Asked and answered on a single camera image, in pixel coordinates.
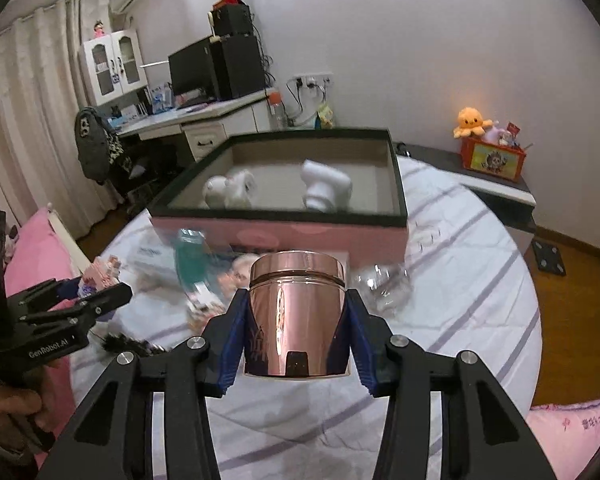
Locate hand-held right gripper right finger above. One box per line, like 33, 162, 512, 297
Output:
342, 287, 563, 480

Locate black speaker box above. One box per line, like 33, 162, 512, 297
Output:
211, 4, 253, 38

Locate pink box with green rim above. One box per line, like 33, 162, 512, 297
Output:
147, 127, 410, 273

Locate dark bedside cabinet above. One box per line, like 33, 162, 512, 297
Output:
395, 142, 538, 233

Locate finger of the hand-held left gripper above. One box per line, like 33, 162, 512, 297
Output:
7, 279, 81, 313
20, 282, 133, 333

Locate white desk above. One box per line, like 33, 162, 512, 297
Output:
102, 87, 276, 161

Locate clear bottle with orange cap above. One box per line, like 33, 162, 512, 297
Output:
269, 91, 287, 131

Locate cream curtain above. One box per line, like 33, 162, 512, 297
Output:
0, 0, 131, 241

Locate pink building block toy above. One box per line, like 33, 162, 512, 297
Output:
80, 255, 123, 301

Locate black square floor plate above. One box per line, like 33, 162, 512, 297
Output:
530, 239, 567, 277

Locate pink embroidered blanket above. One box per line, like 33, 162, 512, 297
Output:
525, 392, 600, 480

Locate small grey-haired doll figure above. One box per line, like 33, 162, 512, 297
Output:
225, 255, 257, 302

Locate clear container with teal lid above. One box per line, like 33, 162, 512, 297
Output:
175, 229, 231, 311

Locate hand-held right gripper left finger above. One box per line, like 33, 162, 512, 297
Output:
32, 287, 253, 480

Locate purple plush toy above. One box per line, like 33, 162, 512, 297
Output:
482, 122, 521, 148

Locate pink pillow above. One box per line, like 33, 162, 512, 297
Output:
2, 207, 78, 411

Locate black fuzzy object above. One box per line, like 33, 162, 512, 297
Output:
100, 332, 166, 357

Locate clear plastic case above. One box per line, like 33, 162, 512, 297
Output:
355, 261, 413, 317

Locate black computer tower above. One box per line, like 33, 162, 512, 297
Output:
210, 35, 266, 101

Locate black power cable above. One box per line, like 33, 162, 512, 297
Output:
285, 79, 303, 125

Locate orange printed box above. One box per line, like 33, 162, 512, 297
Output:
460, 136, 527, 183

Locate blue and white carton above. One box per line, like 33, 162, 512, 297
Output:
147, 84, 173, 113

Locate yellow plush duck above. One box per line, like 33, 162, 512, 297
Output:
452, 107, 496, 138

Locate white cabinet with glass doors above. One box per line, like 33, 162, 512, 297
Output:
77, 30, 148, 107

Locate white handheld dryer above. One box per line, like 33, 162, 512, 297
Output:
300, 159, 353, 211

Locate black computer monitor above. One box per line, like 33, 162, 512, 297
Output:
167, 40, 218, 103

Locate white desk drawer unit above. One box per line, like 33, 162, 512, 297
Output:
182, 120, 228, 161

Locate person's left hand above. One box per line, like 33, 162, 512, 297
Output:
0, 379, 52, 461

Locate white plush toy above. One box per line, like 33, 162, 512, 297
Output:
202, 170, 258, 208

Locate white bed frame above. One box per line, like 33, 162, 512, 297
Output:
45, 202, 92, 272

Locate rose gold metal jar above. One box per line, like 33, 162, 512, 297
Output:
242, 250, 351, 378

